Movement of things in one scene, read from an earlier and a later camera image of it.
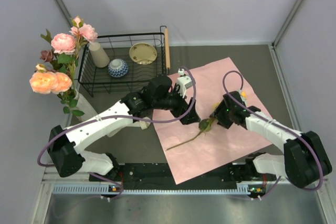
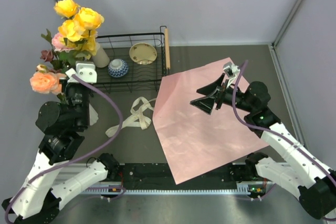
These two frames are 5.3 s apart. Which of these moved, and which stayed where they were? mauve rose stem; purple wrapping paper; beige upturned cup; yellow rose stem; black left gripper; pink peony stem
Moved: yellow rose stem; black left gripper
Stayed: beige upturned cup; pink peony stem; purple wrapping paper; mauve rose stem
